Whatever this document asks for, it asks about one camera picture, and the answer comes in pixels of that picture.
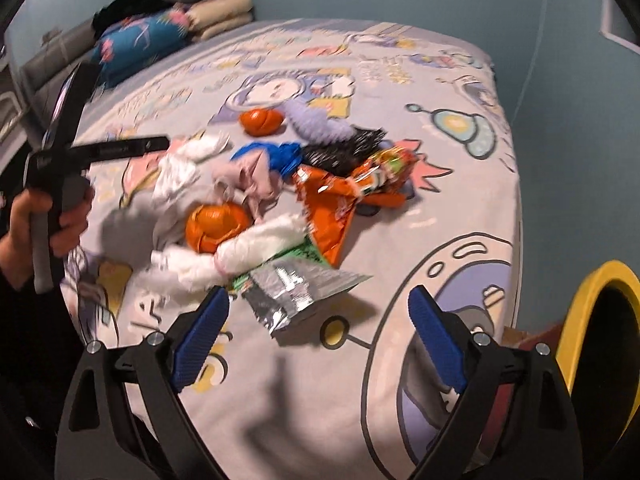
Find white tissue bundle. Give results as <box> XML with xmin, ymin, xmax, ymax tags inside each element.
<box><xmin>139</xmin><ymin>214</ymin><xmax>307</xmax><ymax>296</ymax></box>

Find pink cloth rag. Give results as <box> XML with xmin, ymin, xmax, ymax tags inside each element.
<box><xmin>212</xmin><ymin>148</ymin><xmax>282</xmax><ymax>222</ymax></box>

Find silver green snack bag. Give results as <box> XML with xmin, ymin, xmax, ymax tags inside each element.
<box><xmin>232</xmin><ymin>237</ymin><xmax>371</xmax><ymax>337</ymax></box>

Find blue rubber glove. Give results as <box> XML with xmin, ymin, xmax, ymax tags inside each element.
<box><xmin>231</xmin><ymin>142</ymin><xmax>303</xmax><ymax>180</ymax></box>

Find purple foam fruit net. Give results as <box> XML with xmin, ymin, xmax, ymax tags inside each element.
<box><xmin>282</xmin><ymin>100</ymin><xmax>356</xmax><ymax>145</ymax></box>

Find orange snack wrapper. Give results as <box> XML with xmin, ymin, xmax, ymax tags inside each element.
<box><xmin>293</xmin><ymin>146</ymin><xmax>418</xmax><ymax>266</ymax></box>

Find black plastic bag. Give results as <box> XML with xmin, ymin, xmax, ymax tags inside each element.
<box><xmin>302</xmin><ymin>127</ymin><xmax>387</xmax><ymax>177</ymax></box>

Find yellow rimmed trash bin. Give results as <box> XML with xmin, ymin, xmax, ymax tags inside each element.
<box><xmin>555</xmin><ymin>260</ymin><xmax>639</xmax><ymax>458</ymax></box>

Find person left hand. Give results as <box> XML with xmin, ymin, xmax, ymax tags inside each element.
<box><xmin>0</xmin><ymin>185</ymin><xmax>97</xmax><ymax>291</ymax></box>

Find grey bed headboard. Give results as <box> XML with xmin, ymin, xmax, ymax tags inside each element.
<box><xmin>17</xmin><ymin>0</ymin><xmax>201</xmax><ymax>116</ymax></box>

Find white tissue wad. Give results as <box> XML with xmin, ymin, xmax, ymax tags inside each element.
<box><xmin>152</xmin><ymin>132</ymin><xmax>230</xmax><ymax>205</ymax></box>

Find blue floral folded quilt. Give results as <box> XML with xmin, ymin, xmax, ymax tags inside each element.
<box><xmin>92</xmin><ymin>8</ymin><xmax>190</xmax><ymax>88</ymax></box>

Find black clothing pile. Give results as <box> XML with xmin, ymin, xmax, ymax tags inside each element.
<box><xmin>91</xmin><ymin>0</ymin><xmax>172</xmax><ymax>40</ymax></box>

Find beige folded pillow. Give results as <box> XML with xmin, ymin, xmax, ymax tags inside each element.
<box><xmin>186</xmin><ymin>0</ymin><xmax>254</xmax><ymax>41</ymax></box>

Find cartoon space bed sheet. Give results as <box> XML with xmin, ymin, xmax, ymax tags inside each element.
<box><xmin>78</xmin><ymin>20</ymin><xmax>518</xmax><ymax>479</ymax></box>

